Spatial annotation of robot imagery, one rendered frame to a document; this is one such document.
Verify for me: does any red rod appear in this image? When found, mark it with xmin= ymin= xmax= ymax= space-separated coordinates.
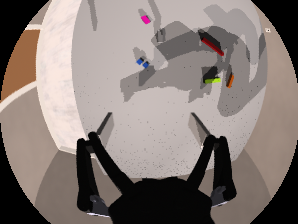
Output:
xmin=201 ymin=37 xmax=224 ymax=56

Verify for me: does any grey rod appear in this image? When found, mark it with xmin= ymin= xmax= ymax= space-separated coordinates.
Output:
xmin=157 ymin=30 xmax=163 ymax=43

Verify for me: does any orange rod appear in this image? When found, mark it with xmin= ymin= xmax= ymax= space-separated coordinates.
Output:
xmin=226 ymin=74 xmax=234 ymax=88

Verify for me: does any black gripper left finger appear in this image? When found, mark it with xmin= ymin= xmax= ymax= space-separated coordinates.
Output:
xmin=76 ymin=112 xmax=155 ymax=217

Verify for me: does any lime green rod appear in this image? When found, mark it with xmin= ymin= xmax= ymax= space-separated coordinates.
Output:
xmin=203 ymin=78 xmax=221 ymax=84

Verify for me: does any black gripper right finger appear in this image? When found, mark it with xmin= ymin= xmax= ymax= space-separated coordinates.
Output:
xmin=173 ymin=113 xmax=237 ymax=209

